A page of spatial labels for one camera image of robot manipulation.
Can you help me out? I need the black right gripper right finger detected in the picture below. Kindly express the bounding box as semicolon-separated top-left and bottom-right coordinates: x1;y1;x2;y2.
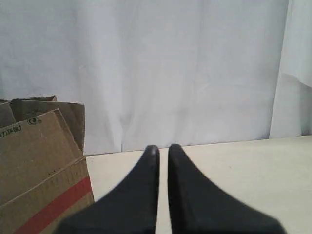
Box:
167;144;286;234

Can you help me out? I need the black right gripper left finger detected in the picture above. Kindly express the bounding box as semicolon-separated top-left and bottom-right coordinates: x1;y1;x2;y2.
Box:
55;145;160;234

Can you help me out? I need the small taped cardboard box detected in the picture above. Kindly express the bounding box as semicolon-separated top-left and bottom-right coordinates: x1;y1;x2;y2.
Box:
0;96;94;234

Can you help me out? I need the white backdrop curtain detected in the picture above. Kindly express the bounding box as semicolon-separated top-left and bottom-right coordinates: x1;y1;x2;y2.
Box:
0;0;312;155

